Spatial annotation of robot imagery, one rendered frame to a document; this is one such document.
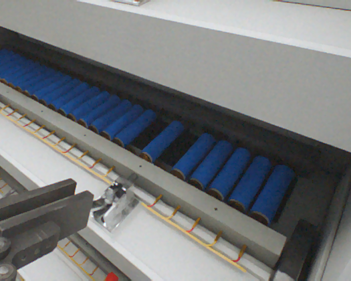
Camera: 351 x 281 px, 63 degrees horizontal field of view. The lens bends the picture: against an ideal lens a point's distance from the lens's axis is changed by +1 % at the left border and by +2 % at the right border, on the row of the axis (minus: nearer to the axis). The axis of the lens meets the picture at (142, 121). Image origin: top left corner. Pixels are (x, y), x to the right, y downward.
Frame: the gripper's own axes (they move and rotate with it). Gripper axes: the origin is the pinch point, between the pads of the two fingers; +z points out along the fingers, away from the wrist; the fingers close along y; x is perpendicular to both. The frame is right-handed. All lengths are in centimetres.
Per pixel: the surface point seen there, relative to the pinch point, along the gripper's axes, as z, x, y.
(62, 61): 20.0, 6.5, -25.3
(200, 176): 13.6, 2.2, 5.3
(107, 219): 6.4, -2.2, 1.0
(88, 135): 11.3, 1.4, -7.8
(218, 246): 10.5, -1.1, 9.6
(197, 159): 15.6, 3.0, 3.8
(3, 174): 15.8, -16.9, -30.9
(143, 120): 16.9, 4.0, -4.7
